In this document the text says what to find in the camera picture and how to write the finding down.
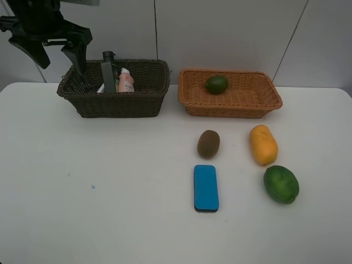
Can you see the bumpy green citrus fruit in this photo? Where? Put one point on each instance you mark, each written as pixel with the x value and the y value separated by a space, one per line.
pixel 281 184

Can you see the smooth green lime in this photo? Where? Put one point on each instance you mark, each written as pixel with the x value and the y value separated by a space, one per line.
pixel 216 84

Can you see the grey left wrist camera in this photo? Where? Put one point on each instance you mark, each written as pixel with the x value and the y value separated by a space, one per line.
pixel 83 2

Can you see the dark brown wicker basket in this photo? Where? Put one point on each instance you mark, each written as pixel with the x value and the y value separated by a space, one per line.
pixel 151 83

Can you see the blue whiteboard eraser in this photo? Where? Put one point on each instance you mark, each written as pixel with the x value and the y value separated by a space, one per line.
pixel 205 188

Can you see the orange wicker basket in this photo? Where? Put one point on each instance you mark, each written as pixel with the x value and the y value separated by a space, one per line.
pixel 250 94

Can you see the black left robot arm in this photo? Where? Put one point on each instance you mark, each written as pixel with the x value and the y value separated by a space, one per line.
pixel 36 24

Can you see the dark green pump bottle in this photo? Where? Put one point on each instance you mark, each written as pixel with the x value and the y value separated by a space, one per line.
pixel 109 71

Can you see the pink bottle white cap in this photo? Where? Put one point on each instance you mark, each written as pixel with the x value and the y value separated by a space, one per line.
pixel 126 82

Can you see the white marker pen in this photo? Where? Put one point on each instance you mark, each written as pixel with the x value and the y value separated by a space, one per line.
pixel 101 89

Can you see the yellow mango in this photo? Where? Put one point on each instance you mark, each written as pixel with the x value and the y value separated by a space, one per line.
pixel 263 145

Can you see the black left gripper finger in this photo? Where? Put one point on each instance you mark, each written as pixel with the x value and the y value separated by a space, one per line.
pixel 34 49
pixel 76 52

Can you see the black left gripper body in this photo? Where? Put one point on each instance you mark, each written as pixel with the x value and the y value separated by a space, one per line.
pixel 42 21

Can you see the brown kiwi fruit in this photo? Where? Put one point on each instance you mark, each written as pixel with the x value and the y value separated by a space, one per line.
pixel 208 144

